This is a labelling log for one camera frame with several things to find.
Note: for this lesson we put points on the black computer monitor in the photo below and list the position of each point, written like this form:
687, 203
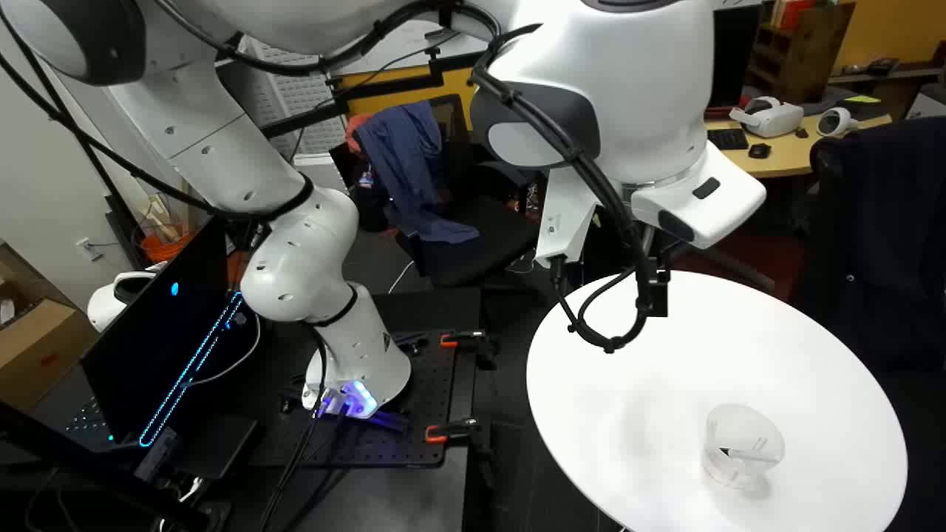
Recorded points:
734, 48

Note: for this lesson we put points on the black camera stand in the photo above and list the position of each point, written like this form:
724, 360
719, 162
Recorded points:
70, 462

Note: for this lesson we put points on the black computer mouse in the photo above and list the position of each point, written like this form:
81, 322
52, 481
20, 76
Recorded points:
759, 149

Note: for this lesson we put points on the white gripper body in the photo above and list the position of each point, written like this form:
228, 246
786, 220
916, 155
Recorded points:
712, 203

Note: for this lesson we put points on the wooden shelf organizer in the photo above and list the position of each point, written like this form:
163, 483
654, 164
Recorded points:
803, 48

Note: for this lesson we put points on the white round device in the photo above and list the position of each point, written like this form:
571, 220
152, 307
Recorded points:
113, 298

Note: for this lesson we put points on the white VR controller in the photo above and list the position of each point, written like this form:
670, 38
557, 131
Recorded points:
834, 122

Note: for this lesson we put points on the black office chair with jacket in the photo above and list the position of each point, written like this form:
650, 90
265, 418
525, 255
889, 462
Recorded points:
475, 240

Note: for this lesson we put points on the black keyboard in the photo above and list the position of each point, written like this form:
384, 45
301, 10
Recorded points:
729, 141

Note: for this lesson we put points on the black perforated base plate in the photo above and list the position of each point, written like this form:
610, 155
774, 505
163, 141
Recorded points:
434, 396

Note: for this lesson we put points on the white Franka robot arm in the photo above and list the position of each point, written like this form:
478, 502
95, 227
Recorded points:
286, 267

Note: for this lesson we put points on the brown cardboard box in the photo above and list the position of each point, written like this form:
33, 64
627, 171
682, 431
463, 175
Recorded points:
39, 344

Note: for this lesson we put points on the black computer with blue light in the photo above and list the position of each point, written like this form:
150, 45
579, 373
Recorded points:
150, 344

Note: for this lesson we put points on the black padded office chair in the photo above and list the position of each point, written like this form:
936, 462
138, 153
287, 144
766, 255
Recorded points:
876, 246

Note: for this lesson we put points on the clear plastic cup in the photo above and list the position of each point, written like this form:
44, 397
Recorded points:
743, 449

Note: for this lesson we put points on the wooden desk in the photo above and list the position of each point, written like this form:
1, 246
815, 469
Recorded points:
787, 153

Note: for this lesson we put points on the white VR headset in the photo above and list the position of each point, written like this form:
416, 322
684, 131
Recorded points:
771, 119

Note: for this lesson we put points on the blue jacket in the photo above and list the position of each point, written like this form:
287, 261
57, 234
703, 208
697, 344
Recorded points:
416, 168

